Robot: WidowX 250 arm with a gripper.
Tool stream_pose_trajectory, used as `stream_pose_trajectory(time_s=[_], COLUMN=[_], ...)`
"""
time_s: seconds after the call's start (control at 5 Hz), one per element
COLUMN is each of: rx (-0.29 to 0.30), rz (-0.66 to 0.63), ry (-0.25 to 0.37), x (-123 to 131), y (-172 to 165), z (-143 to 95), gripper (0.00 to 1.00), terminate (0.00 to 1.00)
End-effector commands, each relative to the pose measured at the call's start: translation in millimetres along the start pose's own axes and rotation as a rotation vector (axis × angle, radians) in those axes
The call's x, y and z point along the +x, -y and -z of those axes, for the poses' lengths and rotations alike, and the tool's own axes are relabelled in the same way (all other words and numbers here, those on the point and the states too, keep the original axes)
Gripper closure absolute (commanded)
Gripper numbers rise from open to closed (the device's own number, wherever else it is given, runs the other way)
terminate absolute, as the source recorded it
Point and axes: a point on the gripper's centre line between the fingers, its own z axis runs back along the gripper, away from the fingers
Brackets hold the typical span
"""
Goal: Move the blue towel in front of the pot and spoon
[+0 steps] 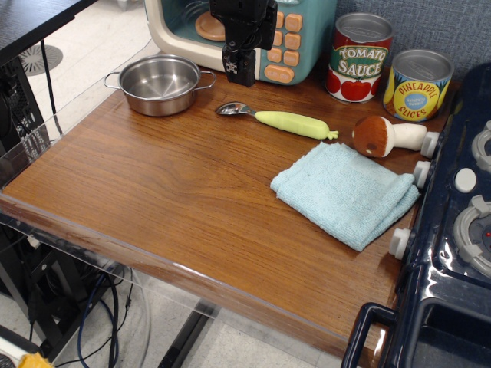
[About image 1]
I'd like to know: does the blue floor cable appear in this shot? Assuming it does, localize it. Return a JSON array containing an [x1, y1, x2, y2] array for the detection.
[[77, 268, 120, 368]]

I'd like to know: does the pineapple slices can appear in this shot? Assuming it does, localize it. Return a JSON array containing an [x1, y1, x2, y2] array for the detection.
[[383, 49, 454, 123]]

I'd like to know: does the black floor cable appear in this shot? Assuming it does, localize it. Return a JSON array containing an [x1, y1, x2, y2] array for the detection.
[[57, 264, 135, 368]]

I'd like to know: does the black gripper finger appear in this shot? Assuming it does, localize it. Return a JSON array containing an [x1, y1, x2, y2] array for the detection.
[[222, 44, 242, 82], [241, 49, 255, 87]]

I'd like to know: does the light blue towel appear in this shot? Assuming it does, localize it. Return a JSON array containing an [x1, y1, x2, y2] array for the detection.
[[270, 143, 420, 251]]

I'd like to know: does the dark blue toy stove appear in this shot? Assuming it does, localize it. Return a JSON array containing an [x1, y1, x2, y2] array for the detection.
[[342, 64, 490, 367]]

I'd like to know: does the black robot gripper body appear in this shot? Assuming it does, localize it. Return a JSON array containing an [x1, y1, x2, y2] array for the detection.
[[209, 0, 278, 51]]

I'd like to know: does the tomato sauce can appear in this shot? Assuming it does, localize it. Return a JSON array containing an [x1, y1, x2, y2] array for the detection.
[[325, 12, 394, 103]]

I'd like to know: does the teal toy microwave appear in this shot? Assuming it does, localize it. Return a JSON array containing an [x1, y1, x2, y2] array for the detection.
[[144, 1, 337, 85]]

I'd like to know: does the black desk at left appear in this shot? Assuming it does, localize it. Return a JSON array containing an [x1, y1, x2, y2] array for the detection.
[[1, 0, 95, 65]]

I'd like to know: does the spoon with green handle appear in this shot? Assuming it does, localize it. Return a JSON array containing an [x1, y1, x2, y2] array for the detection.
[[216, 101, 339, 140]]

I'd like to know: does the plush brown mushroom toy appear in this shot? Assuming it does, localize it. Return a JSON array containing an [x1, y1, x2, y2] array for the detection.
[[351, 116, 428, 158]]

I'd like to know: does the small steel pot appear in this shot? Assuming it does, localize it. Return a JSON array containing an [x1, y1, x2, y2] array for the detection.
[[103, 54, 216, 117]]

